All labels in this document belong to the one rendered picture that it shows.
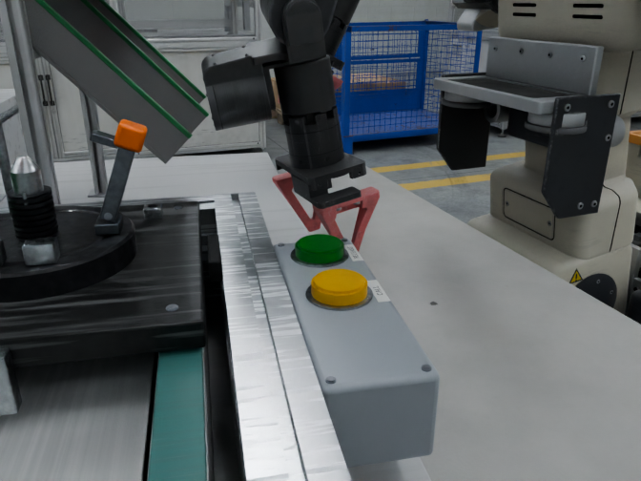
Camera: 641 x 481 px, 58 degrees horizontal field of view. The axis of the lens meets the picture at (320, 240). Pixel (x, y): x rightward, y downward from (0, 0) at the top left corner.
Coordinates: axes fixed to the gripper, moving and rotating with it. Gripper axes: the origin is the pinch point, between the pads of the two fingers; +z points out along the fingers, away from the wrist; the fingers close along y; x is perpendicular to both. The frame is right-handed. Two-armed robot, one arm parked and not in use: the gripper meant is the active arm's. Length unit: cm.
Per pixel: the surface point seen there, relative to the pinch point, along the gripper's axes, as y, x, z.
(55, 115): -385, -32, 33
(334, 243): 16.2, -6.2, -7.1
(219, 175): -45.6, -1.3, 3.2
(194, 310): 22.0, -18.9, -8.8
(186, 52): -381, 65, 10
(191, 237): 9.5, -16.2, -8.8
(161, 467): 32.3, -23.4, -6.9
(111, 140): 11.5, -20.1, -18.6
